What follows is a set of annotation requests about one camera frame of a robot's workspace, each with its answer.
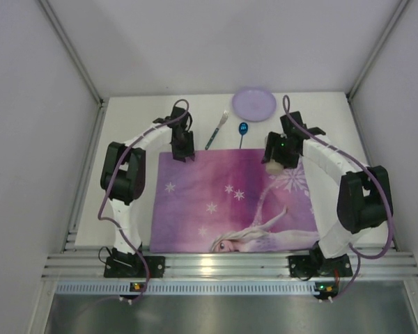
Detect aluminium mounting rail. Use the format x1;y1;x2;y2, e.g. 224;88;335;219
42;248;418;280

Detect perforated cable duct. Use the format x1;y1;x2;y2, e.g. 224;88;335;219
56;281;336;296

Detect left aluminium frame post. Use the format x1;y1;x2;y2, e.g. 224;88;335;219
38;0;107;105

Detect blue metallic spoon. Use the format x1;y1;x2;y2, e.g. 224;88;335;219
238;122;249;149

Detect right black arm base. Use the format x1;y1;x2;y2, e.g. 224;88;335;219
288;255;353;280

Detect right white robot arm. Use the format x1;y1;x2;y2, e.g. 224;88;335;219
262;111;394;259

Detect fork with teal handle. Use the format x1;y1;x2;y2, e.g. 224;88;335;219
205;110;229;150

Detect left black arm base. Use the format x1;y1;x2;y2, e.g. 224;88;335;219
103;255;166;278

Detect beige paper cup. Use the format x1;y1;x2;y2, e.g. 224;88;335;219
265;159;284;175

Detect aluminium frame post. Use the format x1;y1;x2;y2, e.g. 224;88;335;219
346;0;414;102
38;0;107;105

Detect right aluminium frame post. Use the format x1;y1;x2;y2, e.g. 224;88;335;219
346;0;414;102

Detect lilac plastic plate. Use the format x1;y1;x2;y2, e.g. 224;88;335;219
231;88;277;122

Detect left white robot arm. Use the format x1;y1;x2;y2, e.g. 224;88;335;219
98;99;195;255

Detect purple printed placemat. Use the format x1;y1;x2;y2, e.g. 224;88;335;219
150;149;320;253

